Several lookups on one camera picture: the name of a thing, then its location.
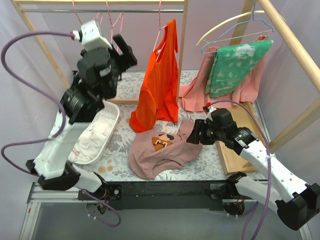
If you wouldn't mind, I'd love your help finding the dusty pink graphic t-shirt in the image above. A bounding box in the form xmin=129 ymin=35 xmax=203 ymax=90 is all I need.
xmin=128 ymin=119 xmax=203 ymax=180

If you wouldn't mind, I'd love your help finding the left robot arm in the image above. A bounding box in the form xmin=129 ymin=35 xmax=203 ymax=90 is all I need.
xmin=26 ymin=34 xmax=138 ymax=200

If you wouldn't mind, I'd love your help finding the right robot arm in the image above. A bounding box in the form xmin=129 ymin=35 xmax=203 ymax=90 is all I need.
xmin=186 ymin=106 xmax=320 ymax=231

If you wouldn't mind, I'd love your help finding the pink hanger holding orange shirt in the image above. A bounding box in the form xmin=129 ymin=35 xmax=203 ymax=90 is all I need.
xmin=152 ymin=0 xmax=166 ymax=54

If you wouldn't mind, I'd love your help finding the orange t-shirt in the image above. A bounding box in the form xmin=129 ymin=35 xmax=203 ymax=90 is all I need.
xmin=129 ymin=19 xmax=179 ymax=133

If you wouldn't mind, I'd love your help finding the right wooden clothes rack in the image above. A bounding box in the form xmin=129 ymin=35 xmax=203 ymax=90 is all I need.
xmin=212 ymin=0 xmax=320 ymax=183

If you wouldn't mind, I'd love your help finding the wooden clothes rack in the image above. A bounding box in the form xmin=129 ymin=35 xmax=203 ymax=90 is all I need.
xmin=212 ymin=0 xmax=320 ymax=183
xmin=9 ymin=0 xmax=189 ymax=108

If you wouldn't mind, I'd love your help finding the salmon pink pleated garment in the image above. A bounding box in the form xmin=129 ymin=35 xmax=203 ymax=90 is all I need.
xmin=179 ymin=35 xmax=274 ymax=112

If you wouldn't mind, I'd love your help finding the green tie-dye garment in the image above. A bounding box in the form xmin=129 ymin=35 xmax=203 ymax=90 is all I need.
xmin=204 ymin=36 xmax=274 ymax=102

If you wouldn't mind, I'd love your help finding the left wooden clothes rack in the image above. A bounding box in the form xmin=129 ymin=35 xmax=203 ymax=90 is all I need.
xmin=9 ymin=0 xmax=189 ymax=108

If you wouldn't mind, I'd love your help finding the white garment in basket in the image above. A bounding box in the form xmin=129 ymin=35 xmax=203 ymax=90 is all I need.
xmin=68 ymin=121 xmax=111 ymax=164

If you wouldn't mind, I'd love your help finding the floral table cloth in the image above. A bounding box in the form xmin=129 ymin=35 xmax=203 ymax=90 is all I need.
xmin=49 ymin=70 xmax=266 ymax=182

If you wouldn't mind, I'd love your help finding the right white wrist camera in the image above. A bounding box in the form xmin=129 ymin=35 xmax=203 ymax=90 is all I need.
xmin=202 ymin=105 xmax=217 ymax=118

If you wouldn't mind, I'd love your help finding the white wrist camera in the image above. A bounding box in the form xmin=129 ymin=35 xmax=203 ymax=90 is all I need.
xmin=202 ymin=105 xmax=217 ymax=118
xmin=70 ymin=20 xmax=113 ymax=51

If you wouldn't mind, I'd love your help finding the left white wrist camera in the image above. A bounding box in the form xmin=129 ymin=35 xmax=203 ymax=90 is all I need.
xmin=70 ymin=20 xmax=113 ymax=51

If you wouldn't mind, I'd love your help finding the middle pink wire hanger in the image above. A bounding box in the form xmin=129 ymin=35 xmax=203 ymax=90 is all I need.
xmin=105 ymin=0 xmax=124 ymax=42

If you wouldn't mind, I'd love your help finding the pink wire hanger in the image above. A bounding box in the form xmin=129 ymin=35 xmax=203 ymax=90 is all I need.
xmin=105 ymin=0 xmax=124 ymax=42
xmin=72 ymin=0 xmax=103 ymax=25

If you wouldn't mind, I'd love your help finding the left pink wire hanger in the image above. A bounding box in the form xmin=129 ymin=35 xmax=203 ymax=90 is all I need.
xmin=72 ymin=0 xmax=103 ymax=25

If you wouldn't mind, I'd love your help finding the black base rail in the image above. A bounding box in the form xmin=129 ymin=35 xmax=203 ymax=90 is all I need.
xmin=77 ymin=180 xmax=245 ymax=211

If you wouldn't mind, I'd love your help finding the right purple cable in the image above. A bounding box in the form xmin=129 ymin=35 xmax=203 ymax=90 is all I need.
xmin=209 ymin=99 xmax=273 ymax=240

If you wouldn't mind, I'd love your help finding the purple cable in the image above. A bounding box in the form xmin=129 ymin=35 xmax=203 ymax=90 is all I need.
xmin=209 ymin=99 xmax=273 ymax=240
xmin=0 ymin=31 xmax=122 ymax=228

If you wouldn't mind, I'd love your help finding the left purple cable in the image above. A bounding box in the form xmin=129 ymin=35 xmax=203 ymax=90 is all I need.
xmin=0 ymin=31 xmax=122 ymax=228

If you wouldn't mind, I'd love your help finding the blue wire hanger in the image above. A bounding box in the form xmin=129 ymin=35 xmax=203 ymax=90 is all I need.
xmin=196 ymin=0 xmax=277 ymax=55

